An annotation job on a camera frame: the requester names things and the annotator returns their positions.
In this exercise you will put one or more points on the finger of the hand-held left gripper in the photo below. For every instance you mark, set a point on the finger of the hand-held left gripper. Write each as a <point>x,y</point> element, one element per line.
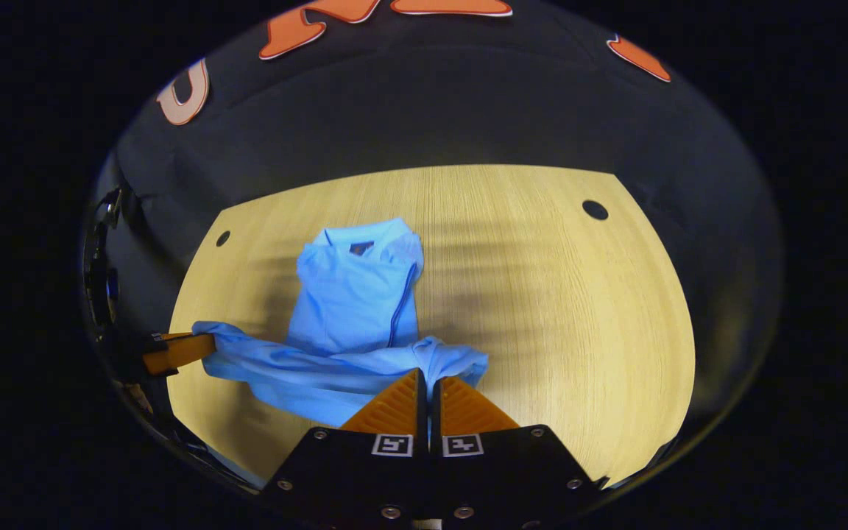
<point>181,351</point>

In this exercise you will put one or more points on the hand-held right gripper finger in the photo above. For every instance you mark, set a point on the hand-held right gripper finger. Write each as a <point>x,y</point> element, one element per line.
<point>438,419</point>
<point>422,416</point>

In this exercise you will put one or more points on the light blue T-shirt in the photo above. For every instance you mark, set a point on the light blue T-shirt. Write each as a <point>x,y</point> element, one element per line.
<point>350,294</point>

